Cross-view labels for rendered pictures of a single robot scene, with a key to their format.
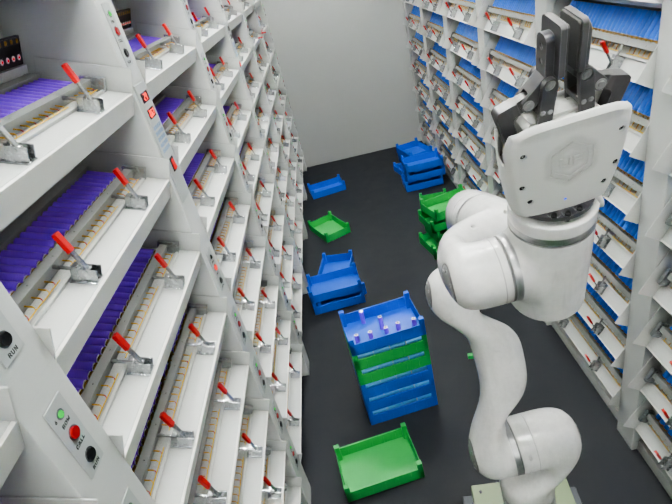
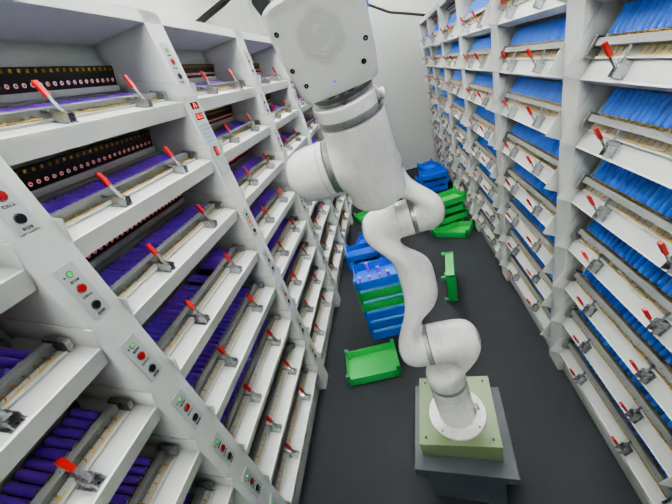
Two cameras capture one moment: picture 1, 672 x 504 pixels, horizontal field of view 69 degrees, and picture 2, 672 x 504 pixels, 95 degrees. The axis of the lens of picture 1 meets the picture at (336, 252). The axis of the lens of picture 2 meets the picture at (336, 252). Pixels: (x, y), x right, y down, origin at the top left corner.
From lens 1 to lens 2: 0.33 m
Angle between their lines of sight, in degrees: 11
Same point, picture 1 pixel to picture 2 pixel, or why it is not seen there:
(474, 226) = not seen: hidden behind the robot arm
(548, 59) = not seen: outside the picture
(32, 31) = (122, 64)
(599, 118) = not seen: outside the picture
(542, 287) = (349, 174)
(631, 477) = (554, 389)
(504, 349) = (415, 269)
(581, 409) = (523, 339)
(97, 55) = (159, 77)
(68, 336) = (88, 231)
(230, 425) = (253, 321)
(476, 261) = (299, 155)
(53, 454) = (59, 297)
